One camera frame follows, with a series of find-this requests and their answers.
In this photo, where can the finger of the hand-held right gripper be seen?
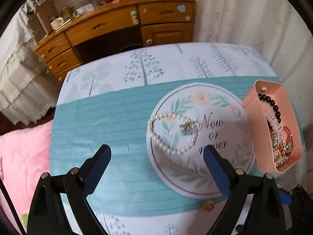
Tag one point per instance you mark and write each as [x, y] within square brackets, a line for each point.
[285, 197]

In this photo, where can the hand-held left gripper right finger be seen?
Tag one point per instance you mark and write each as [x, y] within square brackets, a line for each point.
[218, 173]

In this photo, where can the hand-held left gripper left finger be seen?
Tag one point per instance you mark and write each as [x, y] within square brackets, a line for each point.
[96, 169]

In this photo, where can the gold round pendant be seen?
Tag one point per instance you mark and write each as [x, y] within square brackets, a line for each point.
[207, 205]

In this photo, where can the pink plastic tray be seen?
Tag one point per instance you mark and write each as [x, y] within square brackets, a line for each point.
[254, 127]

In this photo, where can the white watch band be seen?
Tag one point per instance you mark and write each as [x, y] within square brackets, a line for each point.
[272, 121]

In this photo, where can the tree print tablecloth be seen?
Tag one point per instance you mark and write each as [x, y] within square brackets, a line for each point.
[117, 117]

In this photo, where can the pink blanket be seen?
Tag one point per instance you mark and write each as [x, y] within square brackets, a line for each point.
[22, 166]

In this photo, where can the cream lace cover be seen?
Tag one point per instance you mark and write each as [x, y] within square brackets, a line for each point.
[22, 73]

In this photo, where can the wooden desk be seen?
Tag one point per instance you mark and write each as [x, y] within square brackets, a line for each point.
[97, 27]

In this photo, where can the cream mug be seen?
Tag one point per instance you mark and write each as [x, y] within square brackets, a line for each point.
[56, 23]

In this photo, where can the white floral curtain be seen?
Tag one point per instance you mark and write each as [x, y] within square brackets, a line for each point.
[239, 12]

